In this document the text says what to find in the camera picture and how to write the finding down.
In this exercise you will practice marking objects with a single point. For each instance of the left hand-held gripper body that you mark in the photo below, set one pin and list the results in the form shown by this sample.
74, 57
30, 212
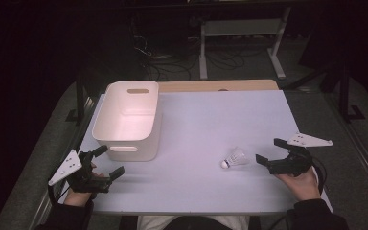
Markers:
86, 182

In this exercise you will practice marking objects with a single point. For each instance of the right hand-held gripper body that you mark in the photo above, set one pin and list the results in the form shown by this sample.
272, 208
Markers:
289, 164

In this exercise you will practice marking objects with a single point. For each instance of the white shuttlecock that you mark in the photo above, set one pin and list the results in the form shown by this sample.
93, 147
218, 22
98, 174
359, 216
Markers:
234, 158

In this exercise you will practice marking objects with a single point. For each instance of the white plastic storage bin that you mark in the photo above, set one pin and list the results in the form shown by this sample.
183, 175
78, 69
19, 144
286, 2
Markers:
127, 121

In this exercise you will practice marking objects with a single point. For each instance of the person's left hand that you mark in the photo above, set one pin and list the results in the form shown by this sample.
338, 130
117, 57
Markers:
76, 198

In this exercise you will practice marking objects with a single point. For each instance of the person's right hand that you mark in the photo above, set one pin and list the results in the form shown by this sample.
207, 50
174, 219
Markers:
303, 187

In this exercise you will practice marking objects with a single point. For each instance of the black metal stand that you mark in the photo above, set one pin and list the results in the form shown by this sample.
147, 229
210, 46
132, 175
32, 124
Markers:
80, 102
345, 96

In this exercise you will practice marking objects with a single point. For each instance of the white table cover sheet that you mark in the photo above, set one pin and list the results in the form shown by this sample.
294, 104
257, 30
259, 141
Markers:
204, 127

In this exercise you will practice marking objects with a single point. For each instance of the person's torso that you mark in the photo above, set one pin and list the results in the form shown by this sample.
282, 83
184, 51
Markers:
191, 223

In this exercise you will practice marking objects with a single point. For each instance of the white metal desk frame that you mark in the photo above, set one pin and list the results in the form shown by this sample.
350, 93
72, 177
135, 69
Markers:
236, 28

